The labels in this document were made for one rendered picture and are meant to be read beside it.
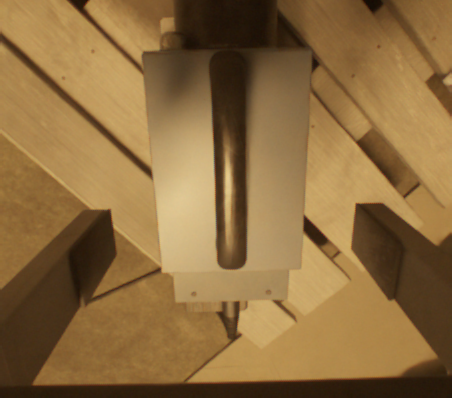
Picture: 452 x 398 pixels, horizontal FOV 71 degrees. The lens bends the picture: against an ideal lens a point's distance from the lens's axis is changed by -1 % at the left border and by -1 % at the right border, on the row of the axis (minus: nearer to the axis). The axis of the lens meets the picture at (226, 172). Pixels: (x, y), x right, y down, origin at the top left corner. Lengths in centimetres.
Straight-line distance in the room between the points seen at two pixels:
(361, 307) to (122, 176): 66
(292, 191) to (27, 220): 69
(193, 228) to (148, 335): 67
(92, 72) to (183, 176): 32
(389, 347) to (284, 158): 82
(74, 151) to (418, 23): 58
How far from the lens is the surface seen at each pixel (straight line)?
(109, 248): 17
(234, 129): 22
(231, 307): 48
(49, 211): 83
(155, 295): 86
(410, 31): 61
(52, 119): 57
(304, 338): 94
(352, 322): 95
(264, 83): 27
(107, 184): 56
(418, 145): 63
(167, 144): 28
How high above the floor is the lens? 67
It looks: 73 degrees down
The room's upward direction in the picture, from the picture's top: 178 degrees clockwise
